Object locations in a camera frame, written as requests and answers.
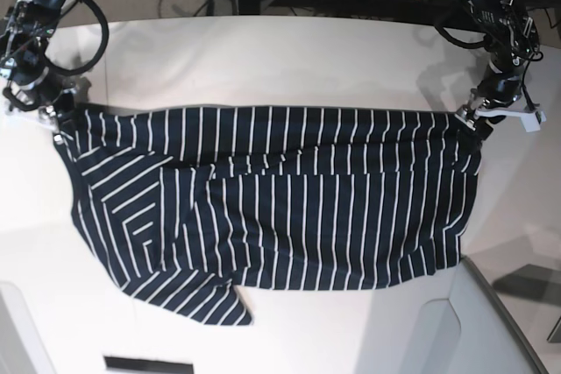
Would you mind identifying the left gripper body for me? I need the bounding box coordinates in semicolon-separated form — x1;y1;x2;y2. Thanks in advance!
464;69;522;123

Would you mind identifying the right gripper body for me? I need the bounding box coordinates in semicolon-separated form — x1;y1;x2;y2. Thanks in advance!
2;69;79;123

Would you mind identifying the navy white striped t-shirt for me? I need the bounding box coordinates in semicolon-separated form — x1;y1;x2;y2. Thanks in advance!
55;106;481;326

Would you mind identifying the grey robot base cover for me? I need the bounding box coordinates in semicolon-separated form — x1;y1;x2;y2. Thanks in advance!
1;281;56;373
411;258;547;373

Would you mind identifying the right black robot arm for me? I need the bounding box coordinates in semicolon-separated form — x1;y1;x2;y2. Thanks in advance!
1;0;110;120

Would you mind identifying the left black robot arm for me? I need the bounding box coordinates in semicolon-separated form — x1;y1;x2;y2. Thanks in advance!
434;0;545;138

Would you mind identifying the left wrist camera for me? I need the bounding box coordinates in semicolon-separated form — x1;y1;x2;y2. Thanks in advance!
523;110;546;133

